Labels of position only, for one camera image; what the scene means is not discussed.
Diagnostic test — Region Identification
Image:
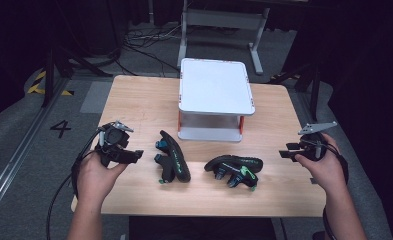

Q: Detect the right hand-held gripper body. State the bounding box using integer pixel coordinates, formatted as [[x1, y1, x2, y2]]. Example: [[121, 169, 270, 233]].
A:
[[297, 121, 339, 163]]

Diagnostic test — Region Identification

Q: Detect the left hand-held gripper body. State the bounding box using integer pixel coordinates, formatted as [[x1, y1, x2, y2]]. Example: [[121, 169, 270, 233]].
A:
[[95, 120, 135, 168]]

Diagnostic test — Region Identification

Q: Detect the person's right hand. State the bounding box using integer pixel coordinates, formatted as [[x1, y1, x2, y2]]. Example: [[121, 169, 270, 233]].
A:
[[294, 132, 349, 198]]

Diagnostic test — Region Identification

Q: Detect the person's left hand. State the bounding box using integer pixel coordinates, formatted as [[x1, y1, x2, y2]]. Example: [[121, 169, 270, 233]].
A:
[[76, 151, 129, 202]]

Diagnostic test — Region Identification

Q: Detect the black sandal with blue buckles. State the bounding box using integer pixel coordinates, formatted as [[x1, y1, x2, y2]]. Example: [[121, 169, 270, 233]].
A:
[[153, 129, 192, 185]]

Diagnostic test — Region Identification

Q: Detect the black tripod stand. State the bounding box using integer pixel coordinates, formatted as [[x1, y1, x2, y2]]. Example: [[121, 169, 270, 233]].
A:
[[41, 44, 114, 108]]

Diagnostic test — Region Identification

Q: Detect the yellow black hazard tape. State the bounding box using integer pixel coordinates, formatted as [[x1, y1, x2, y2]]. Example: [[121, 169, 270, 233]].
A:
[[26, 70, 75, 97]]

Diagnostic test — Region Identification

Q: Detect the white two-tier shelf rack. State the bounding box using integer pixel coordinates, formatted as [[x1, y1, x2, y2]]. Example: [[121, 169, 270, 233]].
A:
[[176, 57, 256, 143]]

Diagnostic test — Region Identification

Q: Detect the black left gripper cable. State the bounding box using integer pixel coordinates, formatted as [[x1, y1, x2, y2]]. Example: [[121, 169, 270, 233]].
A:
[[45, 129, 102, 240]]

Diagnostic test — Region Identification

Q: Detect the black sandal with green strap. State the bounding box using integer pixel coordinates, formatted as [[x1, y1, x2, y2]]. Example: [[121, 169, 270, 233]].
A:
[[203, 154, 265, 192]]

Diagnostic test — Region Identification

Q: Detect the metal floor rail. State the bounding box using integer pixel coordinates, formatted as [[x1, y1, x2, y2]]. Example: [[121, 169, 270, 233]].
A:
[[0, 75, 70, 219]]

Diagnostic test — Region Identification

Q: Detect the bundle of black floor cables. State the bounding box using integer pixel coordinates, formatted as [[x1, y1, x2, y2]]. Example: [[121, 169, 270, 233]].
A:
[[121, 24, 186, 78]]

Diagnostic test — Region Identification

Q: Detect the grey metal desk frame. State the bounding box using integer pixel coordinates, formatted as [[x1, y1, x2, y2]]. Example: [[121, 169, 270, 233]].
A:
[[176, 0, 272, 76]]

